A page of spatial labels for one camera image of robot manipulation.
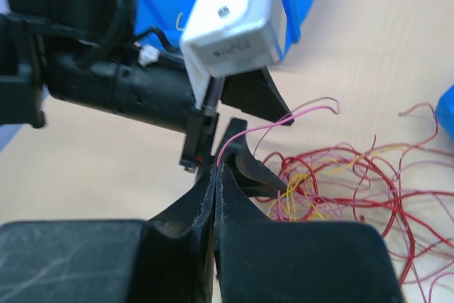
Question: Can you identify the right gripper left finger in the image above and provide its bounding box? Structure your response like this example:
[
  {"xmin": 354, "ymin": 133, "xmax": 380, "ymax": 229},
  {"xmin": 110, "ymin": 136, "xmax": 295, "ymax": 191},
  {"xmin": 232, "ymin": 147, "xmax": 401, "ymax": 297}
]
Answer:
[{"xmin": 141, "ymin": 167, "xmax": 216, "ymax": 302}]

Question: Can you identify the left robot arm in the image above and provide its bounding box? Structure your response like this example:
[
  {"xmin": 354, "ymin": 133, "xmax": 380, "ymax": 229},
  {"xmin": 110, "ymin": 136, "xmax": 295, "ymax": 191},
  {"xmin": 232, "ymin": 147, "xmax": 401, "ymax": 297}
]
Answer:
[{"xmin": 1, "ymin": 0, "xmax": 292, "ymax": 197}]

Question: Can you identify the pink thin wire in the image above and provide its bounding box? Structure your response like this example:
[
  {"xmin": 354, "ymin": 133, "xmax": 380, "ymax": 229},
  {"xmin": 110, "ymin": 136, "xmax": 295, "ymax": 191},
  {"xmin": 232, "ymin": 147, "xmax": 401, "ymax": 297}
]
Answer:
[{"xmin": 216, "ymin": 105, "xmax": 333, "ymax": 169}]

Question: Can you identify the red yellow wire bundle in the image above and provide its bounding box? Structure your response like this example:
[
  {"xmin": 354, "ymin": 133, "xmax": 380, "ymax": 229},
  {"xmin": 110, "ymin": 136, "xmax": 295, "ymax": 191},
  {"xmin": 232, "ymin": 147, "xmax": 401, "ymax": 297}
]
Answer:
[{"xmin": 253, "ymin": 97, "xmax": 454, "ymax": 303}]

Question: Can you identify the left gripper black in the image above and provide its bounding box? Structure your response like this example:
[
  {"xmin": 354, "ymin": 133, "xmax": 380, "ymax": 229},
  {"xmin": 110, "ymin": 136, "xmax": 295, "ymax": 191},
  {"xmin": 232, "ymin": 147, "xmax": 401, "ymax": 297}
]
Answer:
[{"xmin": 45, "ymin": 52, "xmax": 223, "ymax": 172}]

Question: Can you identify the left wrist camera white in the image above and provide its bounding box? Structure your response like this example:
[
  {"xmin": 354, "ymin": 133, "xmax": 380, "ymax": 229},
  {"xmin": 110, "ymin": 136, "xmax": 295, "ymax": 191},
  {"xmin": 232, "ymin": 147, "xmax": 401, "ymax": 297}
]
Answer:
[{"xmin": 179, "ymin": 0, "xmax": 287, "ymax": 109}]

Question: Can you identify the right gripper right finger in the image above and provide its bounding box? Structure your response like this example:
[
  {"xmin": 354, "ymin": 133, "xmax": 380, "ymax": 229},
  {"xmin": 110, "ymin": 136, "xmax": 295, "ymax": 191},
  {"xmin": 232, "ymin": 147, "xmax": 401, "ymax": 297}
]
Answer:
[{"xmin": 214, "ymin": 164, "xmax": 277, "ymax": 302}]

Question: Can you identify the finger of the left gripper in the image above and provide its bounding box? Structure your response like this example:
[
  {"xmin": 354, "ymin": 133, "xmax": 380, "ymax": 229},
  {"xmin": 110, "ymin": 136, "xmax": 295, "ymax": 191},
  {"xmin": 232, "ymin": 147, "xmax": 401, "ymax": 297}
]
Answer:
[
  {"xmin": 214, "ymin": 118, "xmax": 287, "ymax": 198},
  {"xmin": 221, "ymin": 67, "xmax": 291, "ymax": 122}
]

